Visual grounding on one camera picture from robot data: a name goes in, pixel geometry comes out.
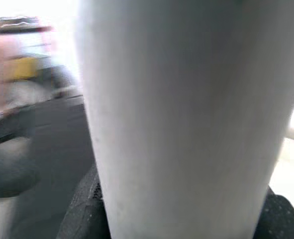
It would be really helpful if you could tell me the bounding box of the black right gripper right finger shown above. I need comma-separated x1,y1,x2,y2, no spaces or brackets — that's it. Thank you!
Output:
255,186,294,239

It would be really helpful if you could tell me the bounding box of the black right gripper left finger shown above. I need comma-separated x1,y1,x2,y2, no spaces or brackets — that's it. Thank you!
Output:
56,164,110,239

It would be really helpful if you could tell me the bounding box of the white plastic table leg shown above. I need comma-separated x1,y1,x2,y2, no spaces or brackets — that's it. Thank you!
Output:
73,0,294,239

